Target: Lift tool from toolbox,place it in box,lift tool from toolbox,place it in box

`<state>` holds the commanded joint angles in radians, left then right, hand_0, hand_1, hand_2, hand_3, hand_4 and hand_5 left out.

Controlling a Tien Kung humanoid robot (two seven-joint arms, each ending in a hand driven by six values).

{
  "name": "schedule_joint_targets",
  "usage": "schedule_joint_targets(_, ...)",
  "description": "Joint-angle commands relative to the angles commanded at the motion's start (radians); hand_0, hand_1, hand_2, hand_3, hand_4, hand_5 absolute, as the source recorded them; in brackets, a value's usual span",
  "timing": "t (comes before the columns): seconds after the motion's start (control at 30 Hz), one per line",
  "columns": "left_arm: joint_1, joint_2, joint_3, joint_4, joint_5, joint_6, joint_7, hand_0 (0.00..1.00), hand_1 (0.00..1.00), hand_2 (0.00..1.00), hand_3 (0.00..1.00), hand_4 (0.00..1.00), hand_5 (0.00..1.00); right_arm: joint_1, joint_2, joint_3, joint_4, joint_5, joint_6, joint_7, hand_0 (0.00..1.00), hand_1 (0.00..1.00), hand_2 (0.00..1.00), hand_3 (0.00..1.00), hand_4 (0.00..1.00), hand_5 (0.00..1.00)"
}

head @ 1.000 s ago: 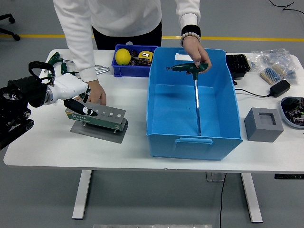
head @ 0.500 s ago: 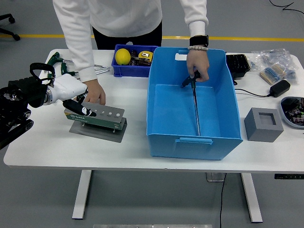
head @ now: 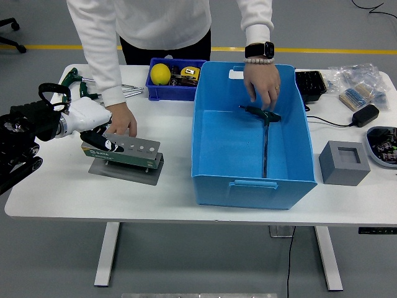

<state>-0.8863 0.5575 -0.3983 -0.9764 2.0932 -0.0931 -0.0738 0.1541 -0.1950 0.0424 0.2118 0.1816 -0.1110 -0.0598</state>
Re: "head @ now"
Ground person's right hand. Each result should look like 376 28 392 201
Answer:
105 101 138 138

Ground person's left hand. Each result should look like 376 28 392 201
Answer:
243 63 282 112

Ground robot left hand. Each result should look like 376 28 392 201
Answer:
65 96 125 153

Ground large green T-handle hex key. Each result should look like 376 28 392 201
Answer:
238 104 282 179

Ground large light blue box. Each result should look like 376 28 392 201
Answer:
190 60 318 209

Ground black wrist watch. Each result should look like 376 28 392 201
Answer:
244 41 275 59

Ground black component tray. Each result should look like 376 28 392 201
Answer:
293 70 329 104

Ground small dark blue bin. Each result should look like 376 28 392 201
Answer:
145 58 208 101

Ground yellow ball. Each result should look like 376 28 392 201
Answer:
150 63 172 86

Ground dark brown small parts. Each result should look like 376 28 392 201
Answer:
169 64 199 87

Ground taped resistor strip bundle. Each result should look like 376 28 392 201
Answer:
339 83 378 112

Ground clear bags of resistors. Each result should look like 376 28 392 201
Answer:
327 63 390 111

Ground black office chair base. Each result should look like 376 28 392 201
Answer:
0 17 27 54

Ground person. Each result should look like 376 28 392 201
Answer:
66 0 282 138

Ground black power adapter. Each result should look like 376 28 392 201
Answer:
352 104 380 128

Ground grey cube with square recess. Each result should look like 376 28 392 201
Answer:
318 140 372 186

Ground white table leg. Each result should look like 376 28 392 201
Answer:
314 226 344 292
94 222 120 287

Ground grey tray of electronic parts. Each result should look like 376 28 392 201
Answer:
365 126 397 169

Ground black table control panel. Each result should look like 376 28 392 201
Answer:
358 227 397 235

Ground pale bead bracelet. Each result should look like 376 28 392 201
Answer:
243 57 275 65

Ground black adapter cable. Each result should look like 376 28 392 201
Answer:
303 101 356 127

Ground black floor cable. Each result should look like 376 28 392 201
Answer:
352 0 397 19

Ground grey metal bracket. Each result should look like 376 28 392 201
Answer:
269 225 295 238

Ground black hanging cable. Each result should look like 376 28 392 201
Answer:
287 226 297 298

